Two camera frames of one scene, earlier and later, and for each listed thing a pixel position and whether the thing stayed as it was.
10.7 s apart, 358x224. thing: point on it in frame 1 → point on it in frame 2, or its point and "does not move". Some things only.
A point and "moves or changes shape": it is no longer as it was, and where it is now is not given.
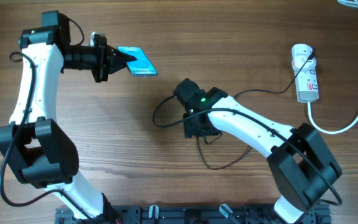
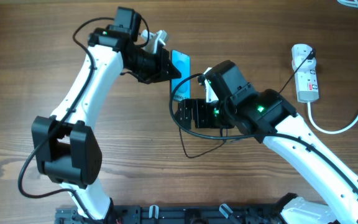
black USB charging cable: x=238 y=91 → x=312 y=54
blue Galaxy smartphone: x=142 y=66 moves or changes shape
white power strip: x=307 y=84 does not move
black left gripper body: x=100 y=73 → x=151 y=66
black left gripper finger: x=117 y=60 → x=172 y=72
